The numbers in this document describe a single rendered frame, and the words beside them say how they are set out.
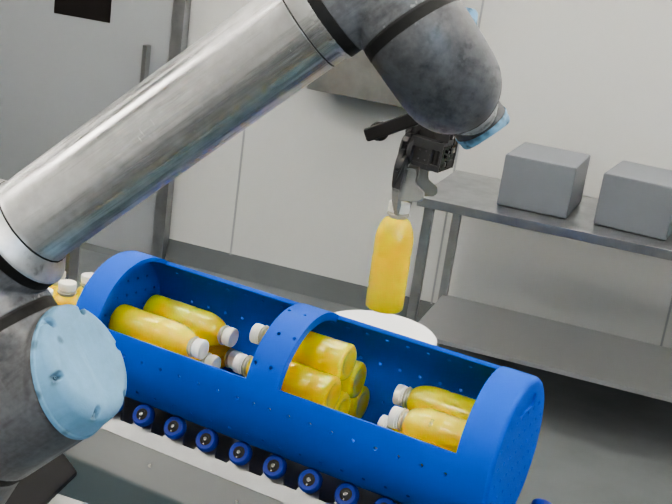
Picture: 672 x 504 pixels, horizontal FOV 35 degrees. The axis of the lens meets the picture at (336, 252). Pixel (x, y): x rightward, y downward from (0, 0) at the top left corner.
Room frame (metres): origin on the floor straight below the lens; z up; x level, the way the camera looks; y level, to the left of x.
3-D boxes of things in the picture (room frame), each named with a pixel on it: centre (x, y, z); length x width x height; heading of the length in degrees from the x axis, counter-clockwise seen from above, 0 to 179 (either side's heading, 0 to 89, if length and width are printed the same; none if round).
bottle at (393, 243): (1.86, -0.10, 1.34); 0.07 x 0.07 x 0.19
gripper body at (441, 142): (1.85, -0.13, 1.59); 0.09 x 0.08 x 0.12; 64
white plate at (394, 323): (2.30, -0.12, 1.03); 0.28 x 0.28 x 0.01
